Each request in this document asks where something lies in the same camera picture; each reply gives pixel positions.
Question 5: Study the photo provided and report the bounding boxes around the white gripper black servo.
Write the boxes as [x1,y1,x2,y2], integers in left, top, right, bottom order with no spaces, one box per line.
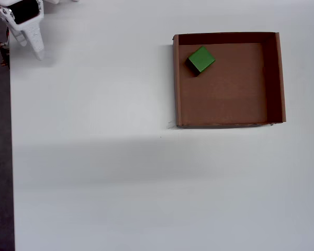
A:
[0,0,46,61]

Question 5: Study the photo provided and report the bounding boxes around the green cube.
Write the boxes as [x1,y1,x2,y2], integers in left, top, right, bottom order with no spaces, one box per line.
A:
[185,45,216,77]

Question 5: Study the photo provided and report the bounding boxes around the brown cardboard box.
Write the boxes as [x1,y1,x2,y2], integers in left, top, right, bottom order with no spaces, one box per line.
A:
[172,31,287,129]

